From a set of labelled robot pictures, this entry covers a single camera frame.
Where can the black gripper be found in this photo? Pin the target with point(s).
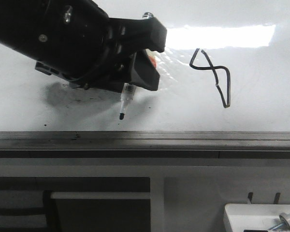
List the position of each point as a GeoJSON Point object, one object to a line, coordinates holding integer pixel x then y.
{"type": "Point", "coordinates": [74, 40]}

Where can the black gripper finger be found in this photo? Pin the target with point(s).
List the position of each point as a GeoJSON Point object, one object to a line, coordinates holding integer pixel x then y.
{"type": "Point", "coordinates": [142, 72]}
{"type": "Point", "coordinates": [136, 35]}

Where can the white whiteboard marker pen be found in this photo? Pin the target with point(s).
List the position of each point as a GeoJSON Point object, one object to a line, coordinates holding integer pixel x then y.
{"type": "Point", "coordinates": [128, 90]}

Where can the metal bolt with wingnut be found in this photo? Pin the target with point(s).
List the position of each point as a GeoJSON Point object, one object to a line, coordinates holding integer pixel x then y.
{"type": "Point", "coordinates": [283, 224]}

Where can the white whiteboard with frame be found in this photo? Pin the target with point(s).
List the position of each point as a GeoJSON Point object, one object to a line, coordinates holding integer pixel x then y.
{"type": "Point", "coordinates": [224, 85]}

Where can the white bracket box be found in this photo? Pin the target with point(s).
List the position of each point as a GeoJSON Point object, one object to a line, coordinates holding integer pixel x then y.
{"type": "Point", "coordinates": [239, 217]}

